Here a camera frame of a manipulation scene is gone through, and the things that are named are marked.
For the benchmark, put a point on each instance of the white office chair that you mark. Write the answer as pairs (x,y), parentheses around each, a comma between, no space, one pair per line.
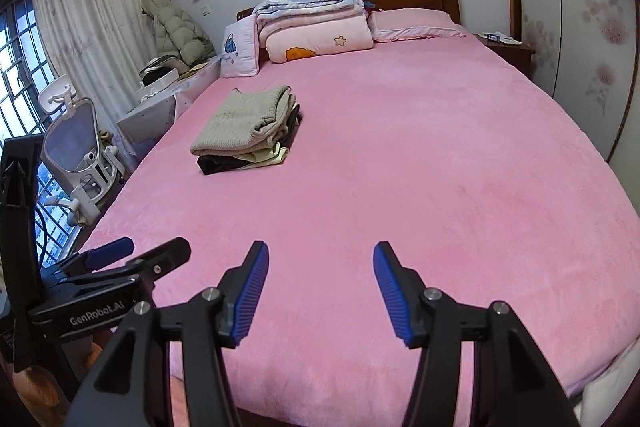
(75,142)

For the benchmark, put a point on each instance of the window with metal grille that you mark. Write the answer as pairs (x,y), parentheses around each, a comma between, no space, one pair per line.
(20,72)

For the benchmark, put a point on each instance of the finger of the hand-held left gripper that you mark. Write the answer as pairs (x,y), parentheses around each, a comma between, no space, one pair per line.
(162,259)
(107,252)

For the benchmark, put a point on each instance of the white desk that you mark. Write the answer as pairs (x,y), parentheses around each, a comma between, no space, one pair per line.
(150,117)

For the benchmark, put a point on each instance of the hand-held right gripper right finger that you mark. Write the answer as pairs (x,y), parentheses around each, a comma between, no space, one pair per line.
(392,292)

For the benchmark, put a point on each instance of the pale puffer jacket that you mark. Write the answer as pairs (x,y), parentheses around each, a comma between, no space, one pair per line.
(180,32)

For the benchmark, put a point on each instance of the pink pillow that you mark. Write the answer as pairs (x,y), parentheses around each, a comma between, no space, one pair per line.
(415,24)

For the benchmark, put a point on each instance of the pale pink printed cushion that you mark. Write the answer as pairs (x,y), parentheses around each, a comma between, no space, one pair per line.
(240,49)

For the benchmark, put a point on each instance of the floral print wardrobe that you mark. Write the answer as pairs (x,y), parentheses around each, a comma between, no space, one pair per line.
(575,32)

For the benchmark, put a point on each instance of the small dark clock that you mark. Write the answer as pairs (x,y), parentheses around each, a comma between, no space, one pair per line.
(494,38)

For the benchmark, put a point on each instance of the wooden nightstand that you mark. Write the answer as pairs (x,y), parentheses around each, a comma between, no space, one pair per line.
(510,54)

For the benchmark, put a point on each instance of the white papers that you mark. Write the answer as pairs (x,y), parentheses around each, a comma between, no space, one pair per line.
(509,39)

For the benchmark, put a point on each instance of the bed with pink sheet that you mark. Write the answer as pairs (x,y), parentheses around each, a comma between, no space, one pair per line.
(400,157)

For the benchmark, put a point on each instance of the beige knit sweater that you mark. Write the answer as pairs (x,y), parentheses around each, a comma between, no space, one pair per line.
(240,122)

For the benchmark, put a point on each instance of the black folded garment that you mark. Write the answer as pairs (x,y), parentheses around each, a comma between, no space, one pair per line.
(215,164)

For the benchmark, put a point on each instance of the white sheer curtain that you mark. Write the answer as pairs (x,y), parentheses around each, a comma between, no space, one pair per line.
(90,7)

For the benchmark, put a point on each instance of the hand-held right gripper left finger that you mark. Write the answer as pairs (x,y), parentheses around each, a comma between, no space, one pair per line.
(250,292)

